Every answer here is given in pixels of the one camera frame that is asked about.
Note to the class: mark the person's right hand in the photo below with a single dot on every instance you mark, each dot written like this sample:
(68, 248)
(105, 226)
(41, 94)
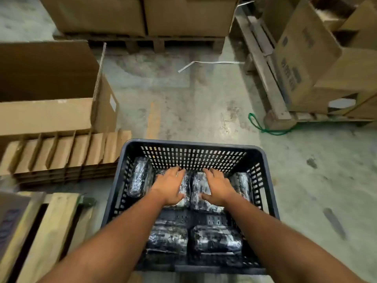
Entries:
(219, 188)

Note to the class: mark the person's left hand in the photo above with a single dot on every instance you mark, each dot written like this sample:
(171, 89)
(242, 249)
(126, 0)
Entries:
(166, 187)

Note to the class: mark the person's left thumb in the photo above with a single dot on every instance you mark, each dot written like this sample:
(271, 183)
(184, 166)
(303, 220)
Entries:
(180, 197)

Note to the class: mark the person's right thumb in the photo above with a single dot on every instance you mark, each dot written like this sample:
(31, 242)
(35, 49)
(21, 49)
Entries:
(206, 197)

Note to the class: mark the black plastic-wrapped packet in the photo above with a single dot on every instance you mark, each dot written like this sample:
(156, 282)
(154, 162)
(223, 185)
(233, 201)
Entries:
(198, 188)
(185, 188)

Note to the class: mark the person's right forearm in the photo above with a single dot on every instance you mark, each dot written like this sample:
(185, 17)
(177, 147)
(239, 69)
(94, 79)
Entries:
(279, 244)

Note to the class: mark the person's left forearm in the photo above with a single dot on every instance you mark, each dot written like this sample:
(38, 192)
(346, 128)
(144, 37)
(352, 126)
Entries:
(112, 244)

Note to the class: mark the pile of black wrapped packets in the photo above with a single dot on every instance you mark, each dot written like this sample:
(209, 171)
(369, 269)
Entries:
(216, 240)

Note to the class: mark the dark perforated plastic crate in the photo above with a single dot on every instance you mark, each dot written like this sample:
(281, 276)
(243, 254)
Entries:
(194, 153)

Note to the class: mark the stack of cardboard dividers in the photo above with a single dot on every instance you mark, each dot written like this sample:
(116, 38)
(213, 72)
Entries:
(61, 156)

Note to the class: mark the light wooden pallet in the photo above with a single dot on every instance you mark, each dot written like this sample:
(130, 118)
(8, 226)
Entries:
(53, 232)

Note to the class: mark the worn wooden pallet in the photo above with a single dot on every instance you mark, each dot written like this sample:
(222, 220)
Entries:
(268, 76)

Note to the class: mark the dark wooden pallet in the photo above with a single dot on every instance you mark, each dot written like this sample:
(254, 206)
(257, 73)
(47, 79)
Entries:
(159, 42)

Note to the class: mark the blue printed cardboard box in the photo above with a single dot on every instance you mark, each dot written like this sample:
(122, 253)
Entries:
(10, 221)

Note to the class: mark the open empty cardboard box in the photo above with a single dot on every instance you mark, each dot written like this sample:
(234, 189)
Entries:
(44, 85)

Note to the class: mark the tilted printed cardboard box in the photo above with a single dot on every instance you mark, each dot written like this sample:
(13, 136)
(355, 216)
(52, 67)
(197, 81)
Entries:
(312, 53)

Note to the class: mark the low cardboard box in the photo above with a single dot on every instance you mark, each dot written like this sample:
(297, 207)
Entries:
(362, 106)

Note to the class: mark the large plain cardboard box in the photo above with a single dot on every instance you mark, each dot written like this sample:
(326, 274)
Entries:
(191, 14)
(97, 14)

